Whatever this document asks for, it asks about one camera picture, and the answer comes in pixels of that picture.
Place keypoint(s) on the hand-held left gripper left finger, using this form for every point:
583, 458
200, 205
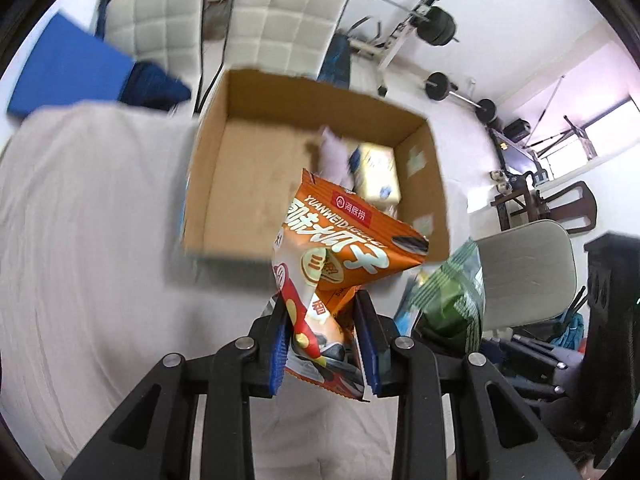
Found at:
278, 360

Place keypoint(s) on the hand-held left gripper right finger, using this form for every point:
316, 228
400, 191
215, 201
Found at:
369, 355

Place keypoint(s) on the orange snack bag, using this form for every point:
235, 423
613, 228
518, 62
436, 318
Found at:
345, 255

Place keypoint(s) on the yellow tissue pack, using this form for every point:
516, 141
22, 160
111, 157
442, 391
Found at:
378, 172

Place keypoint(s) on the cardboard box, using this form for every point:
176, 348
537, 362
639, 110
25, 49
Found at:
260, 170

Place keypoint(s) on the pale pink soft pack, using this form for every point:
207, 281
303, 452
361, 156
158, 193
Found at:
334, 155

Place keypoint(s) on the green snack bag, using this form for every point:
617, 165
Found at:
452, 295

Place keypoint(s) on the grey office chair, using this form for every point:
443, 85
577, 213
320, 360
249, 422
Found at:
527, 270

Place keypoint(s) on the white bed sheet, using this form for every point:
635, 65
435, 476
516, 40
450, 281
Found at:
100, 270

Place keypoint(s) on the dark wooden chair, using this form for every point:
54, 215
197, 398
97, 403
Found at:
550, 205

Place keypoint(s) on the black cabinet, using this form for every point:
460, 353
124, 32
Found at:
612, 340

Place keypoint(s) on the barbell with black plates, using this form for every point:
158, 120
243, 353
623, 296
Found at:
442, 25
462, 95

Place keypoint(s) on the blue bag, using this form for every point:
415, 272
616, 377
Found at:
335, 60

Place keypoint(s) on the dark blue cloth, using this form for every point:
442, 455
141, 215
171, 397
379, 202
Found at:
152, 87

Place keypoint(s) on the window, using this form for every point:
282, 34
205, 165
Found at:
585, 132

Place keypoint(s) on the weight bench rack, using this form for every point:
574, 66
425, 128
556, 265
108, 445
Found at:
400, 35

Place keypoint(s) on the white padded chair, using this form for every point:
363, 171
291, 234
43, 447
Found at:
282, 25
150, 15

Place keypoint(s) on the blue folded cloth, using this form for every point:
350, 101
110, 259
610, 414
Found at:
67, 72

